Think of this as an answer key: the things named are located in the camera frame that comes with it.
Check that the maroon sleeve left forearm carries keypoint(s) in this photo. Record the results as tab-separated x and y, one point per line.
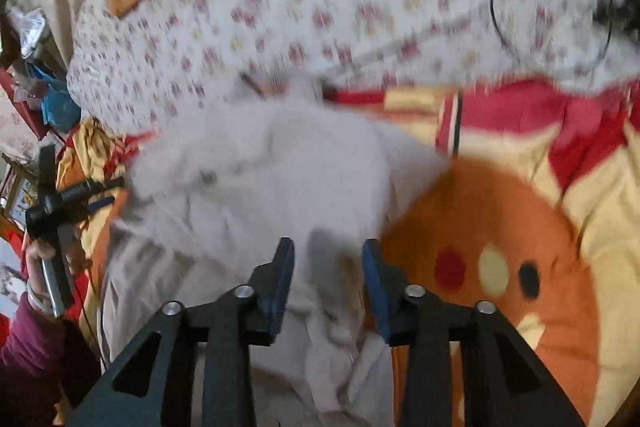
43	361

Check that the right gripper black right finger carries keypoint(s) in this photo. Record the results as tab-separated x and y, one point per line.
504	382

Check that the orange red yellow blanket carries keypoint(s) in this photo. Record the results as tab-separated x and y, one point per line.
537	212

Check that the grey beige garment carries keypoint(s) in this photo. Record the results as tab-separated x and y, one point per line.
210	198

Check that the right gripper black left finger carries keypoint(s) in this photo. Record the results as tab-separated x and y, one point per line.
151	382

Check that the blue bag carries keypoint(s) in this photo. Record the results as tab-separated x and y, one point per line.
57	107

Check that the floral white quilt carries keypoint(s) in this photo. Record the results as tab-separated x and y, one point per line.
137	71

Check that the person's left hand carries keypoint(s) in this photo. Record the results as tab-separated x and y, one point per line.
37	250

